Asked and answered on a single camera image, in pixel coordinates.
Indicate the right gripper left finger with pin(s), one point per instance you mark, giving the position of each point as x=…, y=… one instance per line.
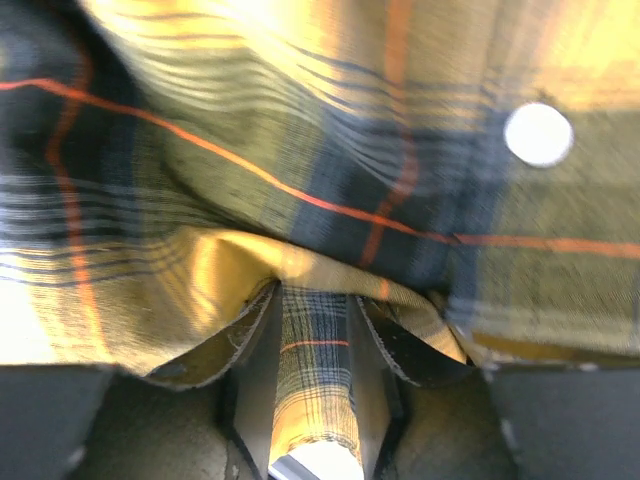
x=244, y=359

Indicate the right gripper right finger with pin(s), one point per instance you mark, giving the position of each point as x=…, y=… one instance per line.
x=385, y=358

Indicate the yellow plaid long sleeve shirt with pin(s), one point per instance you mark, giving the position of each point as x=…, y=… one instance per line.
x=470, y=166

